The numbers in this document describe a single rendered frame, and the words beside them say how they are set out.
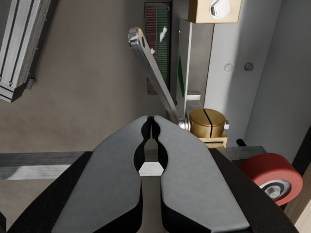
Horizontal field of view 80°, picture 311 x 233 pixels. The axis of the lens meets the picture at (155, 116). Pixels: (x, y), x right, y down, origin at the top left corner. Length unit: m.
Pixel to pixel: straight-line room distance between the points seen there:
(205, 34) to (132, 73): 0.78
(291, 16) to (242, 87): 0.17
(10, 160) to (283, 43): 0.55
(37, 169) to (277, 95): 0.48
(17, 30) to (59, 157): 0.74
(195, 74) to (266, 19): 0.20
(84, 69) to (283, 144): 1.01
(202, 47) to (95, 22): 0.79
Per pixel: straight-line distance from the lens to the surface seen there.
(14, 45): 1.03
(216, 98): 0.52
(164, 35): 0.37
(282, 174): 0.29
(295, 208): 0.41
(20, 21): 0.99
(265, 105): 0.53
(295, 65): 0.46
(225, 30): 0.48
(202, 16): 0.24
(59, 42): 1.18
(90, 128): 1.35
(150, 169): 0.30
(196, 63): 0.39
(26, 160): 0.36
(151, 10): 0.37
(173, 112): 0.20
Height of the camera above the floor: 1.07
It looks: 60 degrees down
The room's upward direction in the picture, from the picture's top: 177 degrees clockwise
